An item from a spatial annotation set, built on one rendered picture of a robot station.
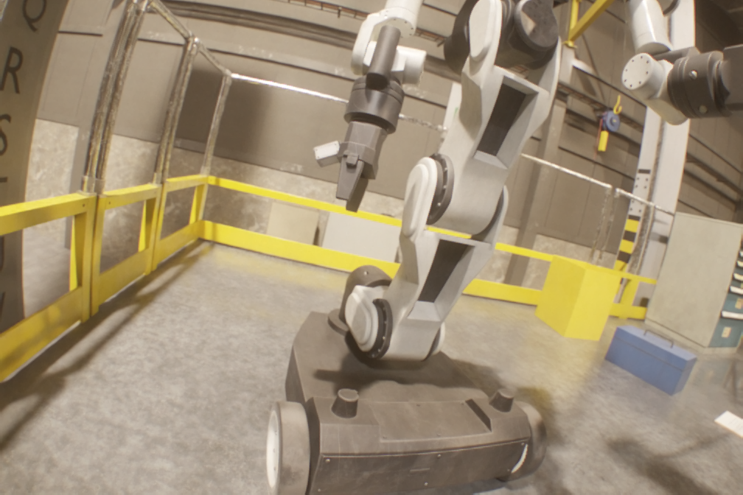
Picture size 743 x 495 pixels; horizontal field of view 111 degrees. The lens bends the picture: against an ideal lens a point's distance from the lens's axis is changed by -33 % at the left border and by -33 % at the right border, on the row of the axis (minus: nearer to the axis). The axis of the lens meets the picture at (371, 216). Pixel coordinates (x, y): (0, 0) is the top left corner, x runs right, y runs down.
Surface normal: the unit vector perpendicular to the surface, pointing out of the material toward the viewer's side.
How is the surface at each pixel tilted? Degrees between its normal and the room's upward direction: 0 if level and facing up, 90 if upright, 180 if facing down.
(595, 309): 90
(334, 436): 45
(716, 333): 90
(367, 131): 77
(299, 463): 55
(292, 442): 36
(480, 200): 100
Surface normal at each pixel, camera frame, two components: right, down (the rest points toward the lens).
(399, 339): 0.24, 0.34
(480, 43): -0.93, -0.20
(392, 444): 0.37, -0.56
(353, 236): 0.14, 0.15
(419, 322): 0.16, 0.55
